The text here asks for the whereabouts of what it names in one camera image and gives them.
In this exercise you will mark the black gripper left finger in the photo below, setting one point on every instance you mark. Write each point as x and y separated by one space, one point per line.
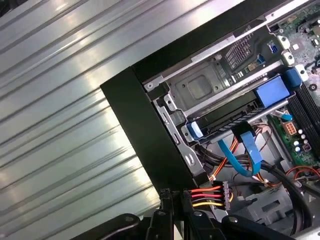
165 220

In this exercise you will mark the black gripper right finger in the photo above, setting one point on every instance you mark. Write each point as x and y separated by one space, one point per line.
190 225

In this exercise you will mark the hard disk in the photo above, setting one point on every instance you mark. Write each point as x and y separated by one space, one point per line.
271 91

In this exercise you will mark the grey metal disk bay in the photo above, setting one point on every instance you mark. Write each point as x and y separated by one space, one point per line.
200 87

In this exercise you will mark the black open PC case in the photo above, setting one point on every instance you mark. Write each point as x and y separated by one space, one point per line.
140 112

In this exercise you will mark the black RAM slot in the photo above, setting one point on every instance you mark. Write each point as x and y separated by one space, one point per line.
303 100
310 96
297 105

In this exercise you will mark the blue USB port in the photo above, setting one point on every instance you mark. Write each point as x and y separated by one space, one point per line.
273 48
260 60

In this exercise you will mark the green motherboard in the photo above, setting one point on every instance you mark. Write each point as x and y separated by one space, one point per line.
303 37

